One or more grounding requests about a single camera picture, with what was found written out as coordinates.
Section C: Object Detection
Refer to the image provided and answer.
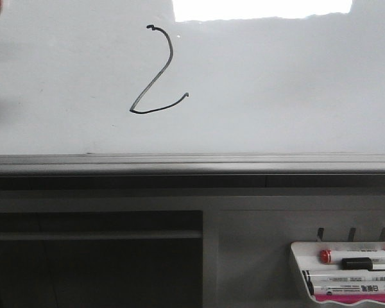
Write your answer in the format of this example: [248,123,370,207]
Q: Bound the white whiteboard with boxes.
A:
[0,1,385,155]

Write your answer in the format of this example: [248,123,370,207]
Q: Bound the black tray hook left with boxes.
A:
[316,227,325,242]

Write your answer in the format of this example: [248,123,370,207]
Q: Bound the black tray hook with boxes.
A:
[316,227,325,242]
[347,227,357,242]
[379,227,385,242]

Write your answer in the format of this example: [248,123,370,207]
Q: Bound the red capped white marker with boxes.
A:
[319,250,385,264]

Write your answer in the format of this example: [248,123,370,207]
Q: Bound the white marker black end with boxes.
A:
[302,269,385,283]

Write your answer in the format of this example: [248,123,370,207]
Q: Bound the black tray hook middle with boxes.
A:
[347,227,357,242]

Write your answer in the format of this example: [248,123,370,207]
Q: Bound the white marker tray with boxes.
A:
[290,242,385,307]

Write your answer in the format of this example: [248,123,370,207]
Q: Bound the black tray hook right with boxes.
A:
[379,227,385,242]

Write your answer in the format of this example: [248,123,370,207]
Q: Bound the white labelled marker front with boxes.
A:
[307,281,385,296]

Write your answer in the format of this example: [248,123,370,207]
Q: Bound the black capped marker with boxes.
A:
[341,257,385,270]

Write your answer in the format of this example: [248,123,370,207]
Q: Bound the grey whiteboard bottom rail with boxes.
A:
[0,153,385,191]

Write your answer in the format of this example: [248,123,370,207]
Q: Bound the grey stand frame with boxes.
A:
[0,188,385,307]

